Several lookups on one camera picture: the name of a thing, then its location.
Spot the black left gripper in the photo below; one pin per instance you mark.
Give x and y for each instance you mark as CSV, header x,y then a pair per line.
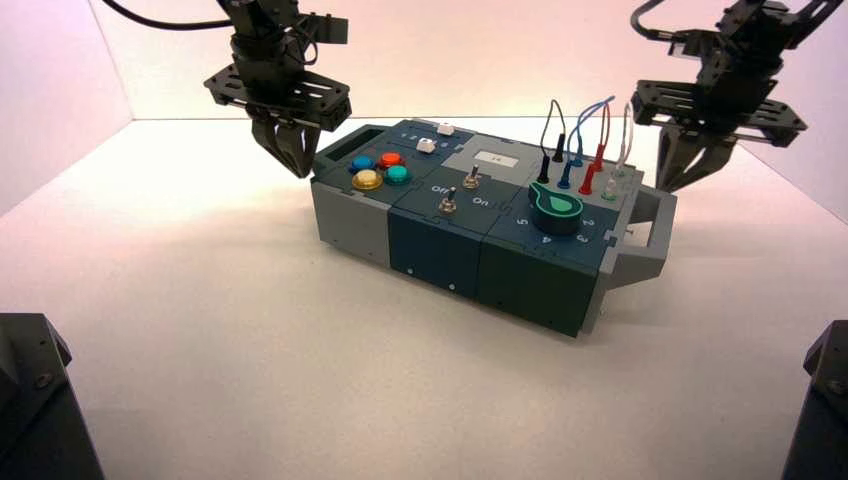
x,y
285,93

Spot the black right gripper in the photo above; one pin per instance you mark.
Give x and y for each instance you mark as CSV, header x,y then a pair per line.
x,y
722,106

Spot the grey and teal task box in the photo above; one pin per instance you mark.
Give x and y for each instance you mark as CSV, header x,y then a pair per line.
x,y
430,245

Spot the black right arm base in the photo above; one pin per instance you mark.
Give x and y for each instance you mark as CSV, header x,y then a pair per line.
x,y
821,424

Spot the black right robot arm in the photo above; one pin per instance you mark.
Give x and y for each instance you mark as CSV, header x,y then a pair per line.
x,y
775,23

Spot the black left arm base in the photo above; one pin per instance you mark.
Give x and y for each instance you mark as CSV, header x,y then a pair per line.
x,y
33,411

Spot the blue round push button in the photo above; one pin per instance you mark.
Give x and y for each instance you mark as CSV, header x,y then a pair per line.
x,y
362,163

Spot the yellow round push button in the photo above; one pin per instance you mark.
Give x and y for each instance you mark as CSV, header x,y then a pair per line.
x,y
366,179

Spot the orange round push button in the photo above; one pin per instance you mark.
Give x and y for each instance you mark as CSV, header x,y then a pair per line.
x,y
391,160

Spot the teal round push button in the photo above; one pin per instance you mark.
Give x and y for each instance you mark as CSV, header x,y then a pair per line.
x,y
397,175

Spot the black and green rotary knob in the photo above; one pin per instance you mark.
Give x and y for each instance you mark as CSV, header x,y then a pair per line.
x,y
556,212

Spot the small white display label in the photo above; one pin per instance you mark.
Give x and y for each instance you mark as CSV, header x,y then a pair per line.
x,y
495,158

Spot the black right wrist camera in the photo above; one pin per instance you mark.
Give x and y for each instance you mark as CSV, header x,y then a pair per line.
x,y
692,45

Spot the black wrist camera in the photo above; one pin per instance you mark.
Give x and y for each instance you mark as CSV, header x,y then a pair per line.
x,y
328,28
692,45

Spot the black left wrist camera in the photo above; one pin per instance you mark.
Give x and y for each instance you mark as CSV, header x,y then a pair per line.
x,y
328,28

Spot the white rocker switch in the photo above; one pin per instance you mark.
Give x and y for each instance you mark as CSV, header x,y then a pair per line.
x,y
447,128
426,146

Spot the metal toggle switch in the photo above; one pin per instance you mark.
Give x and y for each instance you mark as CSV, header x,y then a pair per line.
x,y
448,202
471,177

